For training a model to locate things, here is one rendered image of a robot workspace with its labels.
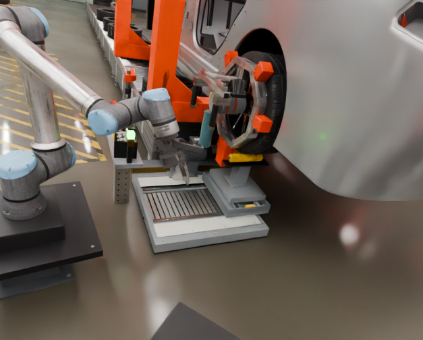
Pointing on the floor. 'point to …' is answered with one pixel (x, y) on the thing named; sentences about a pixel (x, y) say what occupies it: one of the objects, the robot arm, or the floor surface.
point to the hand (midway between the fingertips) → (188, 181)
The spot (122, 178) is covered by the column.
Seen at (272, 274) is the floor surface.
